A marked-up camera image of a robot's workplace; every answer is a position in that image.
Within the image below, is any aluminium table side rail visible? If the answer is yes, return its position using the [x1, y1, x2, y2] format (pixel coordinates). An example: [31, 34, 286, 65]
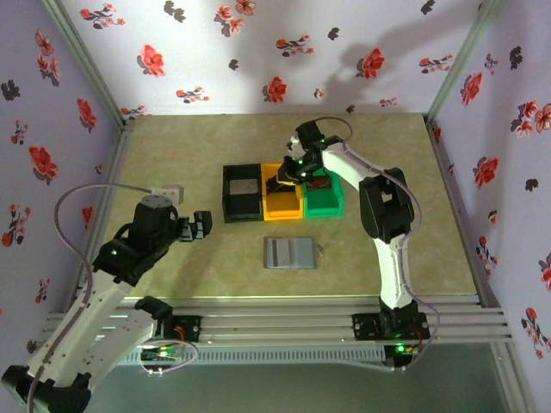
[68, 119, 135, 311]
[424, 115, 505, 309]

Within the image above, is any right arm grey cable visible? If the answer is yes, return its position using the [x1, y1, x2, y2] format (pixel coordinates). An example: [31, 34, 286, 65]
[316, 115, 441, 373]

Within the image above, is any aluminium frame post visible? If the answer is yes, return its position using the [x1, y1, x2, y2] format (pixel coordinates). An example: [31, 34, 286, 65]
[424, 0, 505, 124]
[40, 0, 130, 128]

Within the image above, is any grey card holder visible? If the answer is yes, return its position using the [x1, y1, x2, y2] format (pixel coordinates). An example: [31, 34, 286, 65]
[262, 235, 325, 271]

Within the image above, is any white card red logo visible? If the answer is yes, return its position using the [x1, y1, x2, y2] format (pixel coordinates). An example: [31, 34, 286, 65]
[229, 179, 260, 204]

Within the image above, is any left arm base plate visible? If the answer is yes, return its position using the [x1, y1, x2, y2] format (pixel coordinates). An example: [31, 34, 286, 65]
[153, 315, 203, 344]

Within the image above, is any yellow plastic bin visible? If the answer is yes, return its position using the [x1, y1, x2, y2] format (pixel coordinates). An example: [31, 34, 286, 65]
[260, 162, 307, 223]

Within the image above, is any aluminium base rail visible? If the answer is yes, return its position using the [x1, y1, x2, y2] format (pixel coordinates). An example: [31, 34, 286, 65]
[42, 294, 513, 345]

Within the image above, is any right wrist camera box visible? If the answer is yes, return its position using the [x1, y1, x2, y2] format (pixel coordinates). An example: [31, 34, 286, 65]
[287, 135, 306, 159]

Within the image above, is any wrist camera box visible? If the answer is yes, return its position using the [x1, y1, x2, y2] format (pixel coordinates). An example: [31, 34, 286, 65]
[287, 135, 306, 159]
[150, 183, 185, 204]

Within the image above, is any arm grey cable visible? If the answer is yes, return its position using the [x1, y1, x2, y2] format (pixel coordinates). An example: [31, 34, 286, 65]
[316, 115, 441, 373]
[25, 182, 200, 413]

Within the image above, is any black VIP card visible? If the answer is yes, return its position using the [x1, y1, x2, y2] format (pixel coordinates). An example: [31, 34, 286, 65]
[267, 175, 298, 195]

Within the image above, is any black plastic bin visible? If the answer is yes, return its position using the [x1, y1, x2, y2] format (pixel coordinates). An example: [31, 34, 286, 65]
[222, 163, 264, 224]

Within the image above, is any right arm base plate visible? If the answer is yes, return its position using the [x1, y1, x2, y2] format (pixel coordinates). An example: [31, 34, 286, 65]
[351, 312, 431, 342]

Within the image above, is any slotted grey cable duct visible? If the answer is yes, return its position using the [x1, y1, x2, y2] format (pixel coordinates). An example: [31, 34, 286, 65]
[102, 346, 387, 367]

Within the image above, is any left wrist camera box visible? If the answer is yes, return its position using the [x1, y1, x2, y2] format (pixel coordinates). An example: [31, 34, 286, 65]
[150, 183, 185, 204]

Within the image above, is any left arm grey cable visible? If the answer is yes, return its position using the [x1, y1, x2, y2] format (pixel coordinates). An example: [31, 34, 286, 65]
[25, 182, 200, 413]

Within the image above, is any green plastic bin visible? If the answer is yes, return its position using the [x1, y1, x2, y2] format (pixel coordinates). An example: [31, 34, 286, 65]
[303, 170, 345, 219]

